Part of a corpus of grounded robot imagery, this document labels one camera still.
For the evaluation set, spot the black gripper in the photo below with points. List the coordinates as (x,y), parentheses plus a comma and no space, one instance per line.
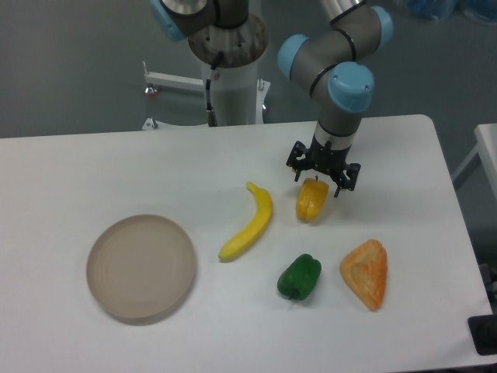
(326,160)

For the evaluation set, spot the yellow bell pepper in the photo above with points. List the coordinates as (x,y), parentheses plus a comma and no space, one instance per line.
(311,199)

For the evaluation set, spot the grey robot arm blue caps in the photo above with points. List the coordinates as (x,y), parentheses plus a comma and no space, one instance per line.
(327,67)

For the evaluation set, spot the green bell pepper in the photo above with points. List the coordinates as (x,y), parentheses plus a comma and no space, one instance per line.
(299,280)

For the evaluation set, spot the yellow banana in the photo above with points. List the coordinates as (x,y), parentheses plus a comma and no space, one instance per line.
(246,238)

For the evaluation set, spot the orange yellow bread wedge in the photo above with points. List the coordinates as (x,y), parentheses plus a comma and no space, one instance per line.
(365,271)

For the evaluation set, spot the white side table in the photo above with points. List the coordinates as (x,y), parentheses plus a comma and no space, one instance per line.
(483,153)

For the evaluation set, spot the beige round plate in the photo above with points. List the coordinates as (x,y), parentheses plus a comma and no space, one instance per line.
(141,268)

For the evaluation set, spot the black device at table edge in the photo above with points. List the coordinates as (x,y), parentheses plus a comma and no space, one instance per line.
(483,333)

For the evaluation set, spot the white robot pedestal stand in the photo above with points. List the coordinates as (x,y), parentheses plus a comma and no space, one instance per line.
(229,59)

